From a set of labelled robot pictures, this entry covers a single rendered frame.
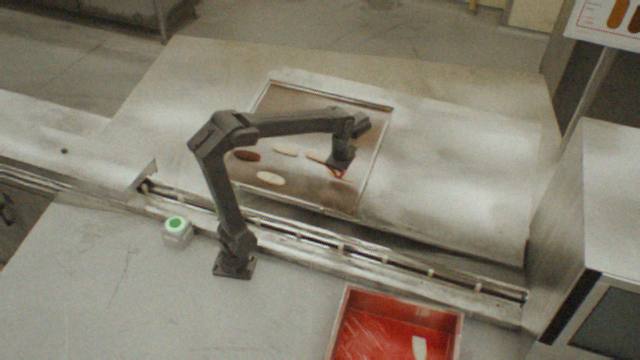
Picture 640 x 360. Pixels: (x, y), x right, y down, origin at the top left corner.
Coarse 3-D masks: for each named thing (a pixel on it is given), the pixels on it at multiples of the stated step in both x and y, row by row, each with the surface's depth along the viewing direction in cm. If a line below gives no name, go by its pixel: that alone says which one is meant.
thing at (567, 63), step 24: (552, 48) 330; (576, 48) 256; (600, 48) 251; (552, 72) 304; (576, 72) 263; (624, 72) 255; (552, 96) 279; (576, 96) 272; (600, 96) 267; (624, 96) 263; (624, 120) 272
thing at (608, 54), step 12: (612, 48) 168; (600, 60) 172; (612, 60) 170; (600, 72) 174; (588, 84) 181; (600, 84) 177; (588, 96) 181; (588, 108) 184; (576, 120) 189; (564, 144) 197
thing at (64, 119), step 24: (0, 96) 212; (24, 96) 213; (48, 120) 202; (72, 120) 203; (96, 120) 203; (0, 192) 191; (24, 192) 184; (48, 192) 177; (0, 216) 205; (24, 216) 197; (0, 240) 222
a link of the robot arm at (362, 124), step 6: (354, 114) 152; (360, 114) 152; (348, 120) 143; (360, 120) 150; (366, 120) 152; (348, 126) 144; (354, 126) 149; (360, 126) 152; (366, 126) 153; (348, 132) 146; (360, 132) 152; (354, 138) 155
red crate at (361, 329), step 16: (352, 320) 142; (368, 320) 143; (384, 320) 143; (352, 336) 139; (368, 336) 139; (384, 336) 139; (400, 336) 139; (416, 336) 140; (432, 336) 140; (448, 336) 140; (336, 352) 136; (352, 352) 136; (368, 352) 136; (384, 352) 136; (400, 352) 136; (432, 352) 136
